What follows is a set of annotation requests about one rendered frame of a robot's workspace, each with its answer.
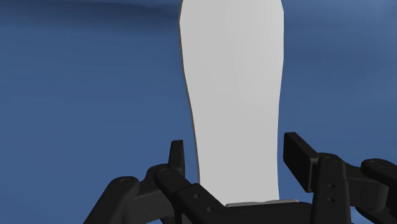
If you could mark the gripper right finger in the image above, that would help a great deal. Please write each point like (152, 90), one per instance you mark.
(330, 183)

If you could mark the white flat elongated object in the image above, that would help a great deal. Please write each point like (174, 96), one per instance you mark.
(235, 102)

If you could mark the blue bed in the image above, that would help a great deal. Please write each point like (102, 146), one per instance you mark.
(80, 93)

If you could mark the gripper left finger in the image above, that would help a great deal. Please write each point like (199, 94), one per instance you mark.
(173, 192)

